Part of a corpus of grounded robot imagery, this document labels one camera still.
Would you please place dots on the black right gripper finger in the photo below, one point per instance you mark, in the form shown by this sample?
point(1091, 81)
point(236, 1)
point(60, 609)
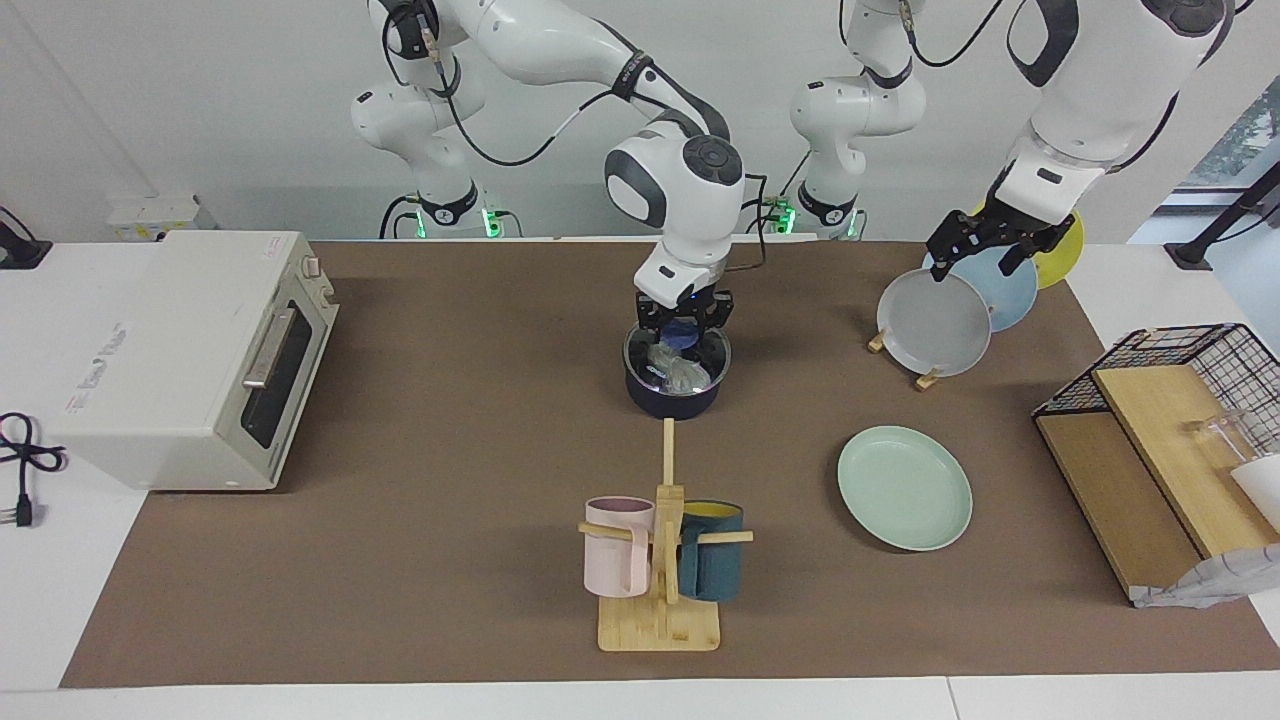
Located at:
point(650, 335)
point(714, 336)

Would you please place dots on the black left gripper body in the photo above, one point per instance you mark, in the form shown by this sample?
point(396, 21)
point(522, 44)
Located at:
point(1000, 228)

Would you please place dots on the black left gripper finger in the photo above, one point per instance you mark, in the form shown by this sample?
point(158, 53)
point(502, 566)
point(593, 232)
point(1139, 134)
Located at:
point(940, 267)
point(1012, 260)

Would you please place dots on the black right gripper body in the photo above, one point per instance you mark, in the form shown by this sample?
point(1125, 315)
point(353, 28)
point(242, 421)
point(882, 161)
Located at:
point(685, 312)

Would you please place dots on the glass lid with blue knob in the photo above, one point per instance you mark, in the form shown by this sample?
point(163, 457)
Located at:
point(683, 337)

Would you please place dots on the clear packed vermicelli bundle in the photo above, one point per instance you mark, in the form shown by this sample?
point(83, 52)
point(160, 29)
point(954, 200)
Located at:
point(678, 370)

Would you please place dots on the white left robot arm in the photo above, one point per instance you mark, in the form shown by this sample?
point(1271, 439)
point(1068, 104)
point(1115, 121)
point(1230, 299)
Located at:
point(1100, 90)

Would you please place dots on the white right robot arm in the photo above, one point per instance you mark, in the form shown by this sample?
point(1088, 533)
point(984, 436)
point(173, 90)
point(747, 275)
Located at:
point(680, 190)

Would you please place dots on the light blue plate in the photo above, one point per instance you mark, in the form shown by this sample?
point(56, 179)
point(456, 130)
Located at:
point(1010, 295)

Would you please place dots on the yellow plate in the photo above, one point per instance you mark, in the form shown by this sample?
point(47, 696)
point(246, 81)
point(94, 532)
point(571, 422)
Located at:
point(1060, 262)

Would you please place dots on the grey plate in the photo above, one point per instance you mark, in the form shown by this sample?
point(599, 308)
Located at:
point(935, 325)

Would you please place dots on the wooden plate rack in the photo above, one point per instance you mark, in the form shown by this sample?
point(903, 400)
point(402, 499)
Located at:
point(928, 380)

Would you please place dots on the mint green plate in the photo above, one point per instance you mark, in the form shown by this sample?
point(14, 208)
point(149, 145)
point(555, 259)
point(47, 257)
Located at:
point(905, 490)

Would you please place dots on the dark blue saucepan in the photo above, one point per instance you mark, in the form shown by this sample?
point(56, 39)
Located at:
point(670, 405)

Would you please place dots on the pink mug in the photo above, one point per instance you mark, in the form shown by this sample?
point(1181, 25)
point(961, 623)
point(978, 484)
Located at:
point(610, 565)

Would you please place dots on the dark teal mug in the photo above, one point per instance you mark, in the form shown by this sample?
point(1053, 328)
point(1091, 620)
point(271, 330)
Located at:
point(715, 575)

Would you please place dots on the light wooden board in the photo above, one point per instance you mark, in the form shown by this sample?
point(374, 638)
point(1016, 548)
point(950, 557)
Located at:
point(1170, 450)

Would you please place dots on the brown wooden board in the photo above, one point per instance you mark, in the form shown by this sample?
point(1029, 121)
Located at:
point(1110, 500)

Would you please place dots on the clear glass cup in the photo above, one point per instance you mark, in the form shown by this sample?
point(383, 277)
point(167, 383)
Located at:
point(1225, 435)

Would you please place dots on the wooden mug tree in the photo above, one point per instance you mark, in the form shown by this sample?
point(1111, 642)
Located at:
point(660, 630)

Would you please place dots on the brown table mat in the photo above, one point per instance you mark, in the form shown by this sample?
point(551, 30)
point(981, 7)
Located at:
point(450, 580)

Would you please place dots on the white cup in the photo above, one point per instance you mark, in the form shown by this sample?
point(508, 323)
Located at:
point(1262, 485)

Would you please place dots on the grey patterned bag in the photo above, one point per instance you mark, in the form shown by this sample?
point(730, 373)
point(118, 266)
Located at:
point(1220, 580)

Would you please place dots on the white toaster oven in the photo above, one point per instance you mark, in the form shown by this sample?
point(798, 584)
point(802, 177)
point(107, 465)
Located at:
point(180, 380)

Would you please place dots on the black table clamp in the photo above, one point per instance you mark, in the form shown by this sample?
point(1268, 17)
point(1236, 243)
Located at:
point(20, 252)

